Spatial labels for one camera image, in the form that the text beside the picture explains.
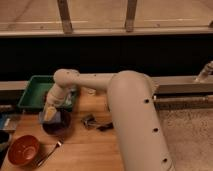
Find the purple bowl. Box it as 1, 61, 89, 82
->
42, 109, 71, 135

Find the blue grey sponge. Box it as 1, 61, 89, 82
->
38, 110, 61, 124

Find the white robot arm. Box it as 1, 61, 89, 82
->
46, 69, 176, 171

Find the orange red bowl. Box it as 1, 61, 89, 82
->
8, 135, 40, 166

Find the white packet in tray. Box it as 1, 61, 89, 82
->
65, 91, 75, 106

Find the green plastic tray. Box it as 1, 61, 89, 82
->
17, 75, 80, 113

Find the metal fork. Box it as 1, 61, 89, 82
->
36, 140, 63, 167

